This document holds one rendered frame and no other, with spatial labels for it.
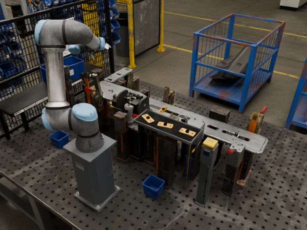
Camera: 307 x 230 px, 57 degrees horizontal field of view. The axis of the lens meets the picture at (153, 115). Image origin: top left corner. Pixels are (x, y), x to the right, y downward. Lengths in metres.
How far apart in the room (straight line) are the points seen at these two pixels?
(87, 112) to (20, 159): 0.94
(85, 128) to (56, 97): 0.20
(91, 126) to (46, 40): 0.45
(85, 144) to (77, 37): 0.53
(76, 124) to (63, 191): 0.60
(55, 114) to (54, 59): 0.26
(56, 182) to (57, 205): 0.19
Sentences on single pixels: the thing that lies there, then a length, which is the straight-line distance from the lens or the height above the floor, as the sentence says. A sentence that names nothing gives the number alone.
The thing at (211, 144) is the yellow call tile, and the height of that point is 1.16.
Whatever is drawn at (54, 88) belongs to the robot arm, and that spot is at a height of 1.43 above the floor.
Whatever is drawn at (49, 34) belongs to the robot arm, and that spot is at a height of 1.66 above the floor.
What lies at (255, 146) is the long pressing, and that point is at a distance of 1.79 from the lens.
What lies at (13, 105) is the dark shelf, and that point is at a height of 1.03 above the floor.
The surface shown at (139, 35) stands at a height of 0.50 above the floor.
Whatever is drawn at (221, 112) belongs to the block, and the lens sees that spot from 1.97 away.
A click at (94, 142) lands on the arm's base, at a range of 1.51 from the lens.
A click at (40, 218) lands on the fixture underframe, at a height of 0.34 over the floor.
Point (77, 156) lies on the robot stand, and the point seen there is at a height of 1.09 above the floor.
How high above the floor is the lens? 2.09
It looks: 34 degrees down
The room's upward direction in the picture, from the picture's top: straight up
